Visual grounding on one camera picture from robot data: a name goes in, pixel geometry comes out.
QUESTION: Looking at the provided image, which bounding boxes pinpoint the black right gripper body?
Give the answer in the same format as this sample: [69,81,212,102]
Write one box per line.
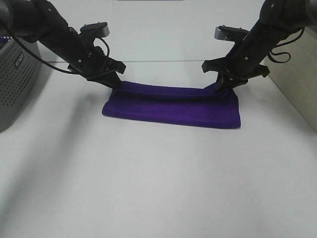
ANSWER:
[202,53,269,80]

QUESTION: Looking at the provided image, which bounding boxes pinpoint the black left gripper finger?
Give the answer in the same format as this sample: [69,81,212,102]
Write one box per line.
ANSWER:
[105,71,122,89]

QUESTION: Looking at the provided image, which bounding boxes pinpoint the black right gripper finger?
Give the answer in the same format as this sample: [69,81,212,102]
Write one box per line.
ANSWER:
[224,78,248,91]
[214,73,227,93]

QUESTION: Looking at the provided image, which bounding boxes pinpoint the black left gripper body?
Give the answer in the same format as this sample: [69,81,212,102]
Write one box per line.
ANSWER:
[67,47,126,83]

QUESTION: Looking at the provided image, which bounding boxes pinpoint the purple towel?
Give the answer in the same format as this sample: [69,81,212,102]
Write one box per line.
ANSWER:
[102,81,241,129]

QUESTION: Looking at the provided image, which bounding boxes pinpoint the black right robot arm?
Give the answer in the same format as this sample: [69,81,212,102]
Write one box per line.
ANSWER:
[202,0,317,92]

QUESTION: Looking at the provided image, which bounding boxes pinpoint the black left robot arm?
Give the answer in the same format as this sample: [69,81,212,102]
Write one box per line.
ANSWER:
[0,0,126,89]

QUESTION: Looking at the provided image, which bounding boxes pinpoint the beige storage box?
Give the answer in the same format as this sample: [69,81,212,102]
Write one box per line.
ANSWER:
[264,27,317,130]

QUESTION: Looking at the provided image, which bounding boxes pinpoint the grey perforated laundry basket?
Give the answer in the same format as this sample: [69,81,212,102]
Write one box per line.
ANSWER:
[0,37,42,131]

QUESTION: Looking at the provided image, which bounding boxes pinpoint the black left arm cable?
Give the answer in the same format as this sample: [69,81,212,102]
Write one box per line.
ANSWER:
[0,14,111,77]

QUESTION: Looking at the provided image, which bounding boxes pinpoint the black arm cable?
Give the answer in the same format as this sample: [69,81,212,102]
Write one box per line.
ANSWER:
[268,27,306,64]
[0,14,111,77]

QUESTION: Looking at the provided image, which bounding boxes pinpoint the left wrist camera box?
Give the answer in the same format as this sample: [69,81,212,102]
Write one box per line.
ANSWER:
[80,22,110,38]

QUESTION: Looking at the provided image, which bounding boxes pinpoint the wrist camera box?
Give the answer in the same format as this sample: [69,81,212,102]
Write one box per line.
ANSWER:
[214,25,249,42]
[80,22,110,38]

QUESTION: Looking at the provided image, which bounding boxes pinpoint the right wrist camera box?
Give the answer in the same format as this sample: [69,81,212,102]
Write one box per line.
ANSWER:
[214,25,249,42]

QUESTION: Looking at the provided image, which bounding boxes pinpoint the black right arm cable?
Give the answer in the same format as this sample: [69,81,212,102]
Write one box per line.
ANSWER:
[268,27,306,64]

